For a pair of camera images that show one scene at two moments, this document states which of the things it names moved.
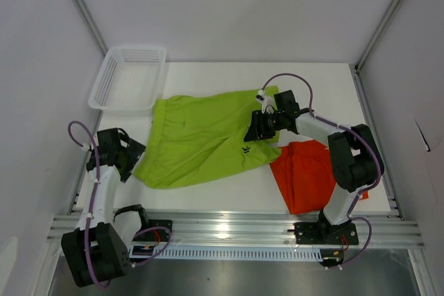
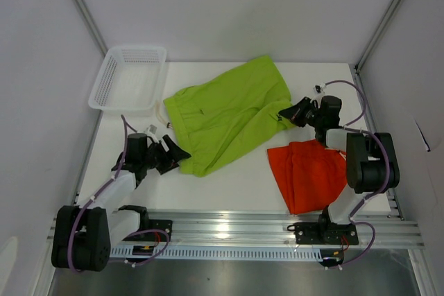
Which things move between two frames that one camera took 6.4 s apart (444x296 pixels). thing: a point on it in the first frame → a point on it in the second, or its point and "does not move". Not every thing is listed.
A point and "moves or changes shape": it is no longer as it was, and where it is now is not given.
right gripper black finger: x=254 y=132 → x=297 y=114
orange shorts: x=305 y=174 does not move
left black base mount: x=154 y=235 does not move
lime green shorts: x=198 y=138 moves or changes shape
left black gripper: x=134 y=151 → x=171 y=158
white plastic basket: x=132 y=79 does not move
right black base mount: x=321 y=233 does not move
